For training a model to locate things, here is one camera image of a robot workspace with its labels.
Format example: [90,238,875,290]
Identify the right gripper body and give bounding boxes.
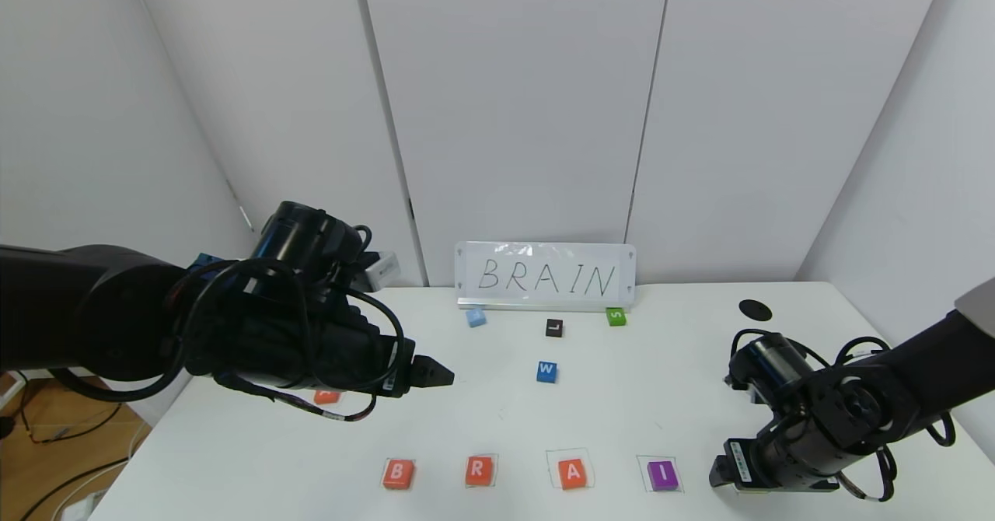
[722,412,841,494]

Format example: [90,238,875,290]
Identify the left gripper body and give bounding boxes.
[319,320,417,398]

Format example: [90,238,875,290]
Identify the white board reading BRAIN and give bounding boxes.
[455,242,637,310]

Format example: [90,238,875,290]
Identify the white power strip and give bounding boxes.
[62,490,110,521]

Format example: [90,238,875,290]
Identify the black left wrist cable bundle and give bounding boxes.
[159,224,407,422]

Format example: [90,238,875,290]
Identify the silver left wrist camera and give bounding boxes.
[351,251,401,293]

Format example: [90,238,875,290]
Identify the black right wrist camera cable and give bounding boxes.
[729,328,957,503]

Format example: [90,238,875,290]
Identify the black floor cable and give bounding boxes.
[0,373,121,446]

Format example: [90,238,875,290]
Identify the white floor cable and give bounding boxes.
[22,428,148,521]

